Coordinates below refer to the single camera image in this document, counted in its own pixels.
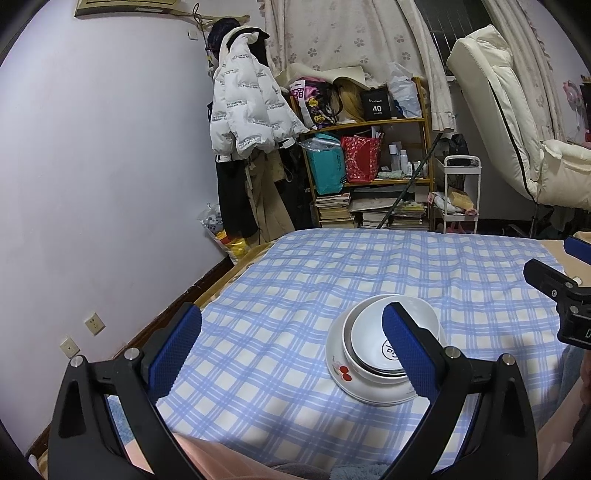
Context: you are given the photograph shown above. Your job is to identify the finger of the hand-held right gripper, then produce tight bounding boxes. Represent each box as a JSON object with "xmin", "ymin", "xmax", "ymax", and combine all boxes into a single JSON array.
[
  {"xmin": 564, "ymin": 237, "xmax": 591, "ymax": 266},
  {"xmin": 523, "ymin": 258, "xmax": 591, "ymax": 305}
]

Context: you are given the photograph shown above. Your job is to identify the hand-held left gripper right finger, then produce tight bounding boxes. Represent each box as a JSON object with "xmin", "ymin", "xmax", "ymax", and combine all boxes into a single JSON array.
[{"xmin": 381, "ymin": 302, "xmax": 539, "ymax": 480}]

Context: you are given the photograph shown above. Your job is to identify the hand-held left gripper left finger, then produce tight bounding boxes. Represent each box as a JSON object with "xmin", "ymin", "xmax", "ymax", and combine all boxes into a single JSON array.
[{"xmin": 48, "ymin": 302, "xmax": 204, "ymax": 480}]

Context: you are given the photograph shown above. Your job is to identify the white bowl with logo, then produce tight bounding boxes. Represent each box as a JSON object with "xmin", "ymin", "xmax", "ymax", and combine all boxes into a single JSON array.
[{"xmin": 351, "ymin": 298, "xmax": 440, "ymax": 372}]

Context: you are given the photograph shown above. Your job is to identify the plain white bowl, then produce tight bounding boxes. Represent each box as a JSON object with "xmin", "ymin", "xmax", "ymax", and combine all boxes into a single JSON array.
[{"xmin": 342, "ymin": 294, "xmax": 443, "ymax": 386}]

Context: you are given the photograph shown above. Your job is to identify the blue checked blanket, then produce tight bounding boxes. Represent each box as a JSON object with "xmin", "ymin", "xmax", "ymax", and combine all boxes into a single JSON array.
[{"xmin": 154, "ymin": 228, "xmax": 573, "ymax": 462}]

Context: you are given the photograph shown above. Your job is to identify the person's pink trousers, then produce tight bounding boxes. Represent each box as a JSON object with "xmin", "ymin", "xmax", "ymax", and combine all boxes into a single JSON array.
[{"xmin": 124, "ymin": 383, "xmax": 585, "ymax": 480}]

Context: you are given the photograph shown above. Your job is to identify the white trolley cart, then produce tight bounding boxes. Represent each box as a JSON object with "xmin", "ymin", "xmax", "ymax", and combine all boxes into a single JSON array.
[{"xmin": 427, "ymin": 155, "xmax": 482, "ymax": 234}]

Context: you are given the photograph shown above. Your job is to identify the plastic bag with yellow packets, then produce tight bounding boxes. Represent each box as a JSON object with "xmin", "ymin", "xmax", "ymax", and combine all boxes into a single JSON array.
[{"xmin": 199, "ymin": 203, "xmax": 250, "ymax": 266}]

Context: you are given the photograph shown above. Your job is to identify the stack of flat books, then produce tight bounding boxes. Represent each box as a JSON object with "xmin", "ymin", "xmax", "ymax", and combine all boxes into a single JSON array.
[{"xmin": 355, "ymin": 198, "xmax": 430, "ymax": 230}]

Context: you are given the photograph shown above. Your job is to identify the white recliner chair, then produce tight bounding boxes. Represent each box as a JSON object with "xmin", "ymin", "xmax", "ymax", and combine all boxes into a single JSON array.
[{"xmin": 445, "ymin": 24, "xmax": 591, "ymax": 217}]

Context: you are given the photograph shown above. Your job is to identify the pink desk fan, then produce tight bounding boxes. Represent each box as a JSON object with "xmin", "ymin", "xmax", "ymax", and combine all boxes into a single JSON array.
[{"xmin": 562, "ymin": 76, "xmax": 591, "ymax": 148}]

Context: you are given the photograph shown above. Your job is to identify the stack of old books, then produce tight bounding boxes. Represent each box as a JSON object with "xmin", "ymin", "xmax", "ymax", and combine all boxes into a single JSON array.
[{"xmin": 315, "ymin": 193, "xmax": 354, "ymax": 228}]

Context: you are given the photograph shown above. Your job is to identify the black trousers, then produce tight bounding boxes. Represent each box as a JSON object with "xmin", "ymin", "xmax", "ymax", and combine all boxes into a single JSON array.
[{"xmin": 216, "ymin": 159, "xmax": 259, "ymax": 241}]

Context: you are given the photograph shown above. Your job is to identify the dark green pole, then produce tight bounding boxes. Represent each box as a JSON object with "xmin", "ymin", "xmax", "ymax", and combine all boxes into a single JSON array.
[{"xmin": 376, "ymin": 134, "xmax": 444, "ymax": 230}]

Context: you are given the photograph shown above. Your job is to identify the floral curtain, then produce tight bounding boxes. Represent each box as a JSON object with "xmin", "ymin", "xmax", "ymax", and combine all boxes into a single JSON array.
[
  {"xmin": 263, "ymin": 0, "xmax": 458, "ymax": 132},
  {"xmin": 480, "ymin": 0, "xmax": 591, "ymax": 148}
]

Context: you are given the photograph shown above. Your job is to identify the beige trousers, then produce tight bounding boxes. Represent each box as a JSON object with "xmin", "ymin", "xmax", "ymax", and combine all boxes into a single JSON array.
[{"xmin": 247, "ymin": 152, "xmax": 296, "ymax": 245}]

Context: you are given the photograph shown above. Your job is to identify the group of cosmetic bottles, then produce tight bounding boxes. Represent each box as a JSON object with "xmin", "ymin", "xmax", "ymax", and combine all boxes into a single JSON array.
[{"xmin": 388, "ymin": 143, "xmax": 423, "ymax": 178}]

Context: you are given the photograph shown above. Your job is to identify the red bag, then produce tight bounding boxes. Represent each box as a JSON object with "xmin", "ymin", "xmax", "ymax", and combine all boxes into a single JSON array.
[{"xmin": 341, "ymin": 135, "xmax": 383, "ymax": 184}]

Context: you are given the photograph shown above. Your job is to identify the teal bag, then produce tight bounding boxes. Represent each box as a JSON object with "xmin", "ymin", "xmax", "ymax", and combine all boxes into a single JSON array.
[{"xmin": 305, "ymin": 135, "xmax": 345, "ymax": 195}]

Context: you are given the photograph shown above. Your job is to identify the clear plastic bag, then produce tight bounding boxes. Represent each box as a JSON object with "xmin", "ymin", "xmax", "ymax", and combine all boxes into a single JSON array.
[{"xmin": 387, "ymin": 62, "xmax": 423, "ymax": 118}]

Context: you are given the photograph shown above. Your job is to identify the wooden shelf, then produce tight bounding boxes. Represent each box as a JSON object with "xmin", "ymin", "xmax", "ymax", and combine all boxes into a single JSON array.
[{"xmin": 288, "ymin": 76, "xmax": 437, "ymax": 232}]

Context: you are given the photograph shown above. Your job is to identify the black box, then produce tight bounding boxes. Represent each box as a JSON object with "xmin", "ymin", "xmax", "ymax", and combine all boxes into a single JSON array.
[{"xmin": 360, "ymin": 90, "xmax": 393, "ymax": 121}]

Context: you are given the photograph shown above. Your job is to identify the dark window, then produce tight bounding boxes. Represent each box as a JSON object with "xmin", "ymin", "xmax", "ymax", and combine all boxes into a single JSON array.
[{"xmin": 416, "ymin": 0, "xmax": 495, "ymax": 79}]

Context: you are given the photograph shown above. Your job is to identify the tan wig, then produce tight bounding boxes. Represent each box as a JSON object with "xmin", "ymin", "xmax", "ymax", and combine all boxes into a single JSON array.
[{"xmin": 333, "ymin": 78, "xmax": 370, "ymax": 124}]

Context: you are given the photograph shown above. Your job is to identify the white puffer jacket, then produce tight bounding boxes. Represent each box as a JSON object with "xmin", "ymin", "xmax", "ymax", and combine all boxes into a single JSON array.
[{"xmin": 209, "ymin": 27, "xmax": 311, "ymax": 162}]

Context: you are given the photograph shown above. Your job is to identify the printed shopping bag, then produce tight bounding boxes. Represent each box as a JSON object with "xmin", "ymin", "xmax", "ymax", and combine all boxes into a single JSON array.
[{"xmin": 290, "ymin": 78, "xmax": 338, "ymax": 130}]

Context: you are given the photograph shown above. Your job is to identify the cream foam pad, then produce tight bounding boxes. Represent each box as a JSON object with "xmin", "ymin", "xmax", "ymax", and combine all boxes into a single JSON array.
[{"xmin": 284, "ymin": 62, "xmax": 370, "ymax": 90}]

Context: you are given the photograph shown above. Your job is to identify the dark blue garment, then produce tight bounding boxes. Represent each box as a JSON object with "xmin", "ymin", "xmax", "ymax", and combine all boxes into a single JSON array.
[{"xmin": 205, "ymin": 18, "xmax": 243, "ymax": 56}]

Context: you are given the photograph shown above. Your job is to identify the wall air conditioner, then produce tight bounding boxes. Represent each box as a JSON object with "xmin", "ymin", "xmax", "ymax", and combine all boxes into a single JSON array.
[{"xmin": 75, "ymin": 0, "xmax": 185, "ymax": 18}]

